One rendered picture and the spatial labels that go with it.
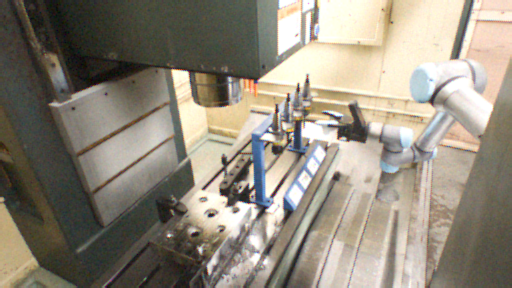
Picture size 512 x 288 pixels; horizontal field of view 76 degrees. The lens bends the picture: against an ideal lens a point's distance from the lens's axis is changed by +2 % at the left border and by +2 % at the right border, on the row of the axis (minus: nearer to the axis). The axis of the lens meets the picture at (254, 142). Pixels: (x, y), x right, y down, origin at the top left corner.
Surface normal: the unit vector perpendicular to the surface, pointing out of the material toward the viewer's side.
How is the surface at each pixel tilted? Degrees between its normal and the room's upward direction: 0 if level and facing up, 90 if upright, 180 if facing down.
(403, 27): 91
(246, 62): 90
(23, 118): 90
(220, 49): 90
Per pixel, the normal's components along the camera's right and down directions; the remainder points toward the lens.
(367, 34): -0.45, 0.47
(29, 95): 0.89, 0.19
